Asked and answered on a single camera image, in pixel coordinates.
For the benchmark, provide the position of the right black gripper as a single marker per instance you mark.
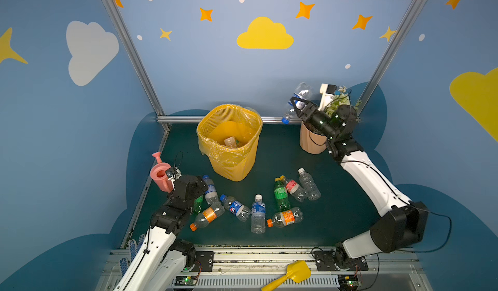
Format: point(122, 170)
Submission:
point(302, 110)

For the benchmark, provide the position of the clear bottle blue cap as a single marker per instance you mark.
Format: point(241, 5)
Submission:
point(302, 92)

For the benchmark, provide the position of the water bottle blue label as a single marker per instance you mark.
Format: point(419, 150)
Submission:
point(211, 194)
point(258, 215)

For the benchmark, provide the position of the clear bottle orange label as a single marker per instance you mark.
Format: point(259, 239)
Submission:
point(207, 216)
point(286, 218)

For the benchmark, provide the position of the pepsi bottle blue cap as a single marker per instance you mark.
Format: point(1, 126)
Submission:
point(242, 212)

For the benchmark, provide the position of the clear crushed bottle green cap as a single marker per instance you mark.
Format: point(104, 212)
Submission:
point(231, 142)

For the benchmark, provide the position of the clear bottle white cap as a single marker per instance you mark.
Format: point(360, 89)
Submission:
point(309, 185)

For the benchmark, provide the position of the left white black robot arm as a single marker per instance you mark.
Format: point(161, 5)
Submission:
point(162, 256)

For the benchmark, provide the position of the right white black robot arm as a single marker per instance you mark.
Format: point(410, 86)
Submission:
point(402, 222)

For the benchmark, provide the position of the yellow plastic bin liner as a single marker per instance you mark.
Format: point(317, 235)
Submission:
point(218, 151)

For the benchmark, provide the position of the yellow mesh waste bin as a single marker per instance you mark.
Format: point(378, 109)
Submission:
point(233, 154)

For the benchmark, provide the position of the green bottle left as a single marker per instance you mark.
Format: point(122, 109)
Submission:
point(197, 206)

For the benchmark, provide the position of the pink watering can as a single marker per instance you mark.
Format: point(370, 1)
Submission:
point(159, 176)

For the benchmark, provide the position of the ribbed terracotta flower pot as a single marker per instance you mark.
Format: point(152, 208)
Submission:
point(311, 142)

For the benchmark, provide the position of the white green artificial flowers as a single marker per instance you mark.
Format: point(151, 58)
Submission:
point(341, 97)

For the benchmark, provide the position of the blue dotted work glove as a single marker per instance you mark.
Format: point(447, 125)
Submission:
point(133, 248)

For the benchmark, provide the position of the clear bottle pink label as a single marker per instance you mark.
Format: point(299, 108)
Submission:
point(294, 189)

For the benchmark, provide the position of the green bottle yellow cap centre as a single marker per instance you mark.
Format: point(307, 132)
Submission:
point(281, 195)

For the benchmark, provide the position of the left green circuit board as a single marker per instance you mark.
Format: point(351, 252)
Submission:
point(185, 281)

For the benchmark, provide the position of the green circuit board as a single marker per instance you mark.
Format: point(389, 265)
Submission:
point(348, 283)
point(185, 281)

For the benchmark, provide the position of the yellow toy shovel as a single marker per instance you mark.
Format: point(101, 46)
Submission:
point(296, 271)

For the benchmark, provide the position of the right green circuit board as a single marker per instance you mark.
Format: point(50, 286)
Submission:
point(348, 283)

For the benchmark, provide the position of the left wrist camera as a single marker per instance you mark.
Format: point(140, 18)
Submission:
point(173, 173)

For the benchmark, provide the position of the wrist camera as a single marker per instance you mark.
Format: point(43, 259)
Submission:
point(328, 95)
point(173, 173)

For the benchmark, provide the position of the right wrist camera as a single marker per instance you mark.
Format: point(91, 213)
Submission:
point(328, 95)

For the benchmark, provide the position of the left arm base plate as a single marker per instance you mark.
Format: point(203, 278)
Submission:
point(203, 261)

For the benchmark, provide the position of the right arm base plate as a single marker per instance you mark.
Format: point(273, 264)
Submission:
point(327, 261)

